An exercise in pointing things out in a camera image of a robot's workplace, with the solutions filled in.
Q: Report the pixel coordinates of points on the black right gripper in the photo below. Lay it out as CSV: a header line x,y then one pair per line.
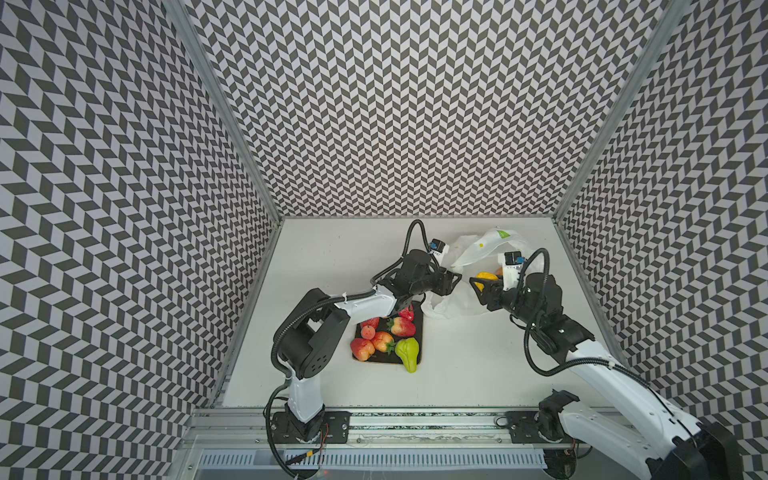
x,y
495,294

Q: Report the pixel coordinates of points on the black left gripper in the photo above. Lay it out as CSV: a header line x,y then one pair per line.
x,y
447,281

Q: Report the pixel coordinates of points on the orange yellow fake fruit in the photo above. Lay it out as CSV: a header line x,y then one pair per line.
x,y
482,278

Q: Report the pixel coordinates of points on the red strawberry shaped fake fruit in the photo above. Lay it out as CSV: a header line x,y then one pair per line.
x,y
407,314

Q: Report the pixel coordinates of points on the white plastic bag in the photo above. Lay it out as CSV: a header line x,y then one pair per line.
x,y
469,255

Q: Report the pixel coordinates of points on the red yellow fake apple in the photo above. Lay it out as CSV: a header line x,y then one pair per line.
x,y
401,327

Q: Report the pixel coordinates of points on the green fake fruit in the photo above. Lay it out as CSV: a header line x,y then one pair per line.
x,y
408,350

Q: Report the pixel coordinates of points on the small peach fake cherry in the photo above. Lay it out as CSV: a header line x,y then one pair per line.
x,y
368,332

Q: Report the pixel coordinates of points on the red fake strawberry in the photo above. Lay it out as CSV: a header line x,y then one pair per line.
x,y
362,349

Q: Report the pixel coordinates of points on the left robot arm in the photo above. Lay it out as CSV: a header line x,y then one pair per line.
x,y
306,340

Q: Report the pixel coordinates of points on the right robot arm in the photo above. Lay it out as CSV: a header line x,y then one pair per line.
x,y
662,441

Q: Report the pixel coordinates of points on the black tray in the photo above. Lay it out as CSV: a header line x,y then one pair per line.
x,y
392,358

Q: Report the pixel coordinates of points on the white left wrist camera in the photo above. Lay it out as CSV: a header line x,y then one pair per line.
x,y
438,249

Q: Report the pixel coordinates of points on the aluminium corner post left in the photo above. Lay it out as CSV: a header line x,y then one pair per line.
x,y
178,16

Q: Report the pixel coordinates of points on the aluminium corner post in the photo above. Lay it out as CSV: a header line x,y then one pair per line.
x,y
658,39
178,16

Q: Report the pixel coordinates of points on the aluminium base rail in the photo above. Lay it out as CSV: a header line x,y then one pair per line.
x,y
475,427

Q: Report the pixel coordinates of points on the aluminium corner post right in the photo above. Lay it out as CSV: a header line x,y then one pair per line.
x,y
658,39

